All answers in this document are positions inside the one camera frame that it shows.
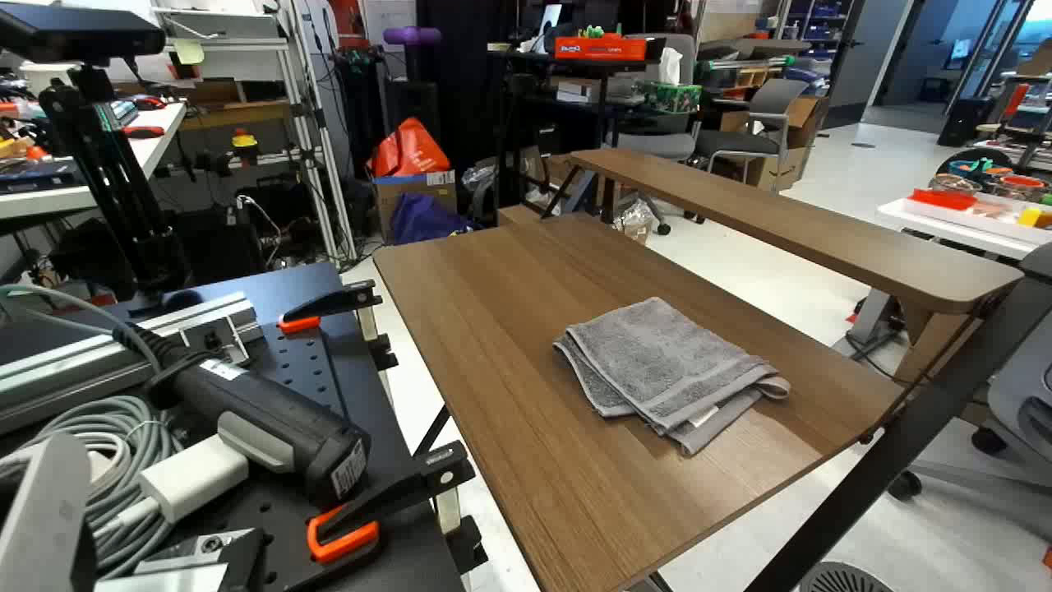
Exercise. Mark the white metal rack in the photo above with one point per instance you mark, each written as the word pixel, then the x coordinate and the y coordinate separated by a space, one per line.
pixel 316 143

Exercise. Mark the cardboard box white label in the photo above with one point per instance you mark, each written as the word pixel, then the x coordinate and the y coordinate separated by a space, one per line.
pixel 416 191

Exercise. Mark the orange bag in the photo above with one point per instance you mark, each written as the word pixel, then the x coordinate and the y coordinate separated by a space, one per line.
pixel 408 154

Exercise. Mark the orange red tool case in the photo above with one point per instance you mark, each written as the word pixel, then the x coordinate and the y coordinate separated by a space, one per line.
pixel 596 48

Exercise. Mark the wooden raised desk shelf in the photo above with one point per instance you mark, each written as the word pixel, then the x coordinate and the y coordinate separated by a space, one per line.
pixel 834 235

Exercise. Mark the red flat tray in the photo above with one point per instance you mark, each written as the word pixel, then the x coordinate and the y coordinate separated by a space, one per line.
pixel 942 200

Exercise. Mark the round gray fan grille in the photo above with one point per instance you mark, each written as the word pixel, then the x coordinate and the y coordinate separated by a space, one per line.
pixel 843 581

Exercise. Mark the black handheld device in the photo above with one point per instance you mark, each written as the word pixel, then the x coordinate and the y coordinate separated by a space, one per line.
pixel 272 430

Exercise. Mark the purple round object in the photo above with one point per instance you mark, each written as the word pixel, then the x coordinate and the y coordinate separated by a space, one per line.
pixel 412 34

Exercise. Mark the gray metal bracket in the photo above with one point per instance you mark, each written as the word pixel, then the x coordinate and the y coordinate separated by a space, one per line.
pixel 45 514

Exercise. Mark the large black orange clamp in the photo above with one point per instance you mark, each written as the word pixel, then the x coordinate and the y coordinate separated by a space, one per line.
pixel 382 505

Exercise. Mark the white side table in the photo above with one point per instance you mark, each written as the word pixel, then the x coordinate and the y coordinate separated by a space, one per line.
pixel 965 227

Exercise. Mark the small yellow object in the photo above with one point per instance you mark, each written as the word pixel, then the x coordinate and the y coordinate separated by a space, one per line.
pixel 243 139

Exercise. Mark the white power adapter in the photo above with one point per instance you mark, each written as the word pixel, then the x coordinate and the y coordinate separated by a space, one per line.
pixel 190 477

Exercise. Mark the large brown cardboard box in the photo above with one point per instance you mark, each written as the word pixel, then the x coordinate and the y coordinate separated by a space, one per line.
pixel 805 118

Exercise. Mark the aluminium profile rail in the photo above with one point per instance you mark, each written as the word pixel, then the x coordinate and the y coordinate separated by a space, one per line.
pixel 65 367

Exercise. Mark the blue bag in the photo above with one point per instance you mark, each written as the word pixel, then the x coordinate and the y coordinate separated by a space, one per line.
pixel 423 219

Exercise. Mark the black perforated mounting board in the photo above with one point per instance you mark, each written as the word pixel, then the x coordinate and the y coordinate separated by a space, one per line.
pixel 316 372

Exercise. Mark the gray folded towel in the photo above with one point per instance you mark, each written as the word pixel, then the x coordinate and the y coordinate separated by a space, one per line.
pixel 659 362

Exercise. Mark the black stereo camera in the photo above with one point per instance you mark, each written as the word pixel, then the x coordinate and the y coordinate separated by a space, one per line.
pixel 77 30

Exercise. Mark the gray office armchair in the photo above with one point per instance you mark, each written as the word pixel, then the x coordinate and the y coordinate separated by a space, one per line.
pixel 757 137

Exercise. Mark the gray desk foot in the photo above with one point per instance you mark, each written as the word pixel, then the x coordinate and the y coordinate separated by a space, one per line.
pixel 871 317

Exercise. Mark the white cluttered workbench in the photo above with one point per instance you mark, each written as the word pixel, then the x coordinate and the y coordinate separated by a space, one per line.
pixel 65 196

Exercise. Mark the black camera tripod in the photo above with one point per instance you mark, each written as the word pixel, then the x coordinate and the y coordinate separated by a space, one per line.
pixel 117 185

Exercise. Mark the small black orange clamp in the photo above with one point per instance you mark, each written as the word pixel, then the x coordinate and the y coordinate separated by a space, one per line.
pixel 329 305

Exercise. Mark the gray rolling chair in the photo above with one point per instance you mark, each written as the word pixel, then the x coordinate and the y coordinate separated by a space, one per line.
pixel 1022 397

